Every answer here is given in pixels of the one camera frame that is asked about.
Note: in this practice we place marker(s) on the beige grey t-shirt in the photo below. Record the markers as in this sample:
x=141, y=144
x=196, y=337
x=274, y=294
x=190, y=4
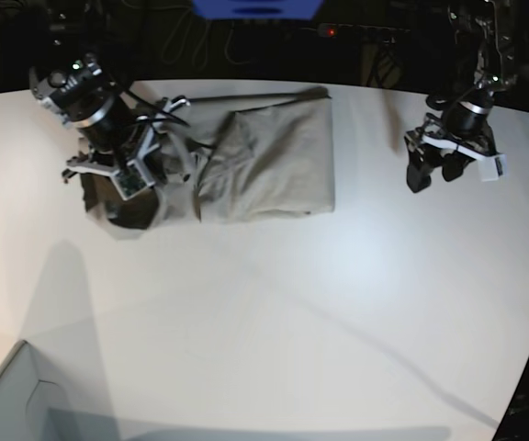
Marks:
x=243, y=158

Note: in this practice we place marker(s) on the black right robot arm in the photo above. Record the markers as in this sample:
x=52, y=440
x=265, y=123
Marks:
x=81, y=73

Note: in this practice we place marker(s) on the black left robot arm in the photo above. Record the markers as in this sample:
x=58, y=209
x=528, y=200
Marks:
x=457, y=133

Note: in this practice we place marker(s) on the black power strip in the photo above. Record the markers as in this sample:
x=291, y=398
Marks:
x=363, y=33

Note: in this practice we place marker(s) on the blue plastic bin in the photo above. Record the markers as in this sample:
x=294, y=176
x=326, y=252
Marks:
x=257, y=9

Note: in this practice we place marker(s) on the white cardboard box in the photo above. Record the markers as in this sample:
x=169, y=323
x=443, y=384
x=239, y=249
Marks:
x=41, y=401

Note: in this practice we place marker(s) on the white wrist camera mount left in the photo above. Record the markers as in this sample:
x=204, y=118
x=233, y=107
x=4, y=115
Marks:
x=481, y=148

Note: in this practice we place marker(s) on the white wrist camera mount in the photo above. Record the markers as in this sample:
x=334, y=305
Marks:
x=123, y=155
x=481, y=148

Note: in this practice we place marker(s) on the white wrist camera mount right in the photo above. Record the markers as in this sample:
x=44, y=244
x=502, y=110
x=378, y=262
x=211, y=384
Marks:
x=123, y=155

